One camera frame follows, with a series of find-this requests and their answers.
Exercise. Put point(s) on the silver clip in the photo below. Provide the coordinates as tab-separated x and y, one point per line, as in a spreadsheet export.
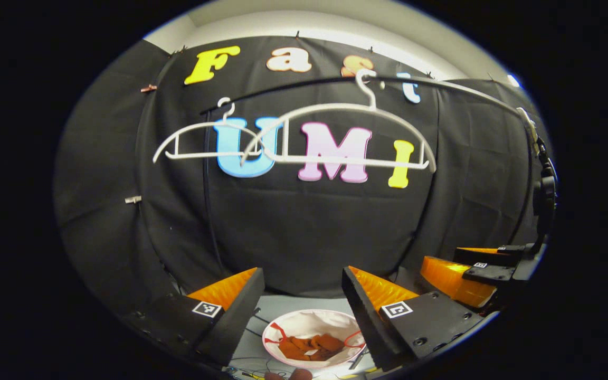
133	200

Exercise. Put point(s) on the copper clip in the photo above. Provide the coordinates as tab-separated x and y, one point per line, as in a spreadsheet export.
149	88

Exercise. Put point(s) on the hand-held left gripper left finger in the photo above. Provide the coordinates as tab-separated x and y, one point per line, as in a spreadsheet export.
240	316

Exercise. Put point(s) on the black clothes rack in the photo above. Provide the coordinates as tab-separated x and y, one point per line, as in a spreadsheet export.
304	82

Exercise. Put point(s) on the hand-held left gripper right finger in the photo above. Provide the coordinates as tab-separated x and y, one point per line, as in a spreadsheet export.
367	322

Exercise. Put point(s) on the white clothes hanger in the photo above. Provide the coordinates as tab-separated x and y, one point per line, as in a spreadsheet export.
198	155
346	161

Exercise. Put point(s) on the black backdrop cloth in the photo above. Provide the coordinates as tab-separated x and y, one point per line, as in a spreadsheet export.
293	232

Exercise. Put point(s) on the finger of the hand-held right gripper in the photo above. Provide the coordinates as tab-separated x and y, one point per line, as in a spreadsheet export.
488	254
452	279

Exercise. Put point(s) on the brown shoe tip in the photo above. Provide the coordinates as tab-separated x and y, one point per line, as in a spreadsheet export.
300	374
275	376

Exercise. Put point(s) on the white laundry hamper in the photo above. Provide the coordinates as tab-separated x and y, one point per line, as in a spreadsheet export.
309	319

